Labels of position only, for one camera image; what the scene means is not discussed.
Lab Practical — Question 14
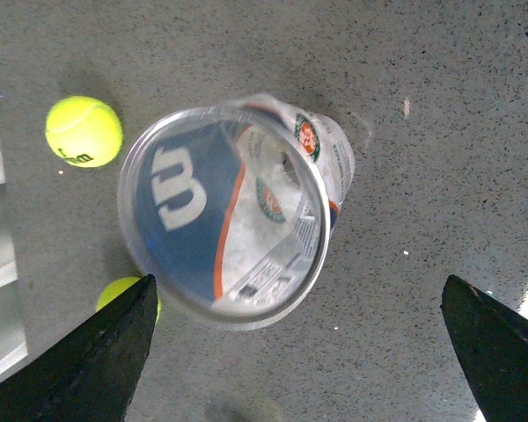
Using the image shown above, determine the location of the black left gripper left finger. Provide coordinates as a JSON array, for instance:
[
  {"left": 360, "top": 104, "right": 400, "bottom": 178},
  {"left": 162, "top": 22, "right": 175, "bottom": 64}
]
[{"left": 0, "top": 275, "right": 158, "bottom": 421}]

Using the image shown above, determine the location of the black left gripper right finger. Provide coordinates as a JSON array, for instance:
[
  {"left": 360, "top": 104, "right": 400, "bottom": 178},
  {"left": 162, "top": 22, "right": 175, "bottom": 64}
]
[{"left": 441, "top": 275, "right": 528, "bottom": 421}]

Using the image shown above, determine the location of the clear plastic tennis ball can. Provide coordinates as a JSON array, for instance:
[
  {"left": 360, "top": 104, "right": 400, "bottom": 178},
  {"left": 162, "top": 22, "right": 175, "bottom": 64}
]
[{"left": 118, "top": 93, "right": 356, "bottom": 331}]

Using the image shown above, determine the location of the left yellow tennis ball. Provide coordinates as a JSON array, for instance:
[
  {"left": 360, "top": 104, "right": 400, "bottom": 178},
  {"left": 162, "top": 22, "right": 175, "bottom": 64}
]
[{"left": 96, "top": 277, "right": 162, "bottom": 326}]

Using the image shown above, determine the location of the yellow tennis ball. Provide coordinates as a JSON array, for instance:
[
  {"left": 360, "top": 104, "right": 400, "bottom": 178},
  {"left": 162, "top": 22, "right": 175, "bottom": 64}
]
[
  {"left": 96, "top": 277, "right": 162, "bottom": 326},
  {"left": 45, "top": 96, "right": 123, "bottom": 168}
]

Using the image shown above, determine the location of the middle yellow tennis ball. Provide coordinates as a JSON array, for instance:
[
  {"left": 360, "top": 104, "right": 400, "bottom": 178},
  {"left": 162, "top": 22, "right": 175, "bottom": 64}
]
[{"left": 45, "top": 96, "right": 123, "bottom": 168}]

